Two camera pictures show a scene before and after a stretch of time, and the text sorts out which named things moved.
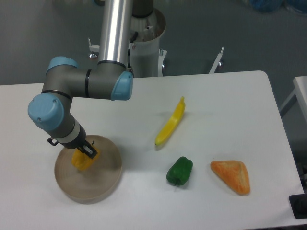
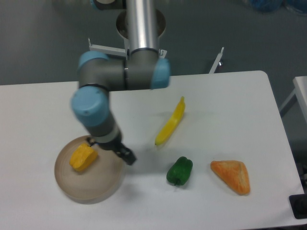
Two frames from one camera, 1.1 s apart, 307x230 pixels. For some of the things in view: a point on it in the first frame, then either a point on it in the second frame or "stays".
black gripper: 75,140 -> 117,145
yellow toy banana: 165,132 stays
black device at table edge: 298,203 stays
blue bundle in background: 267,6 stays
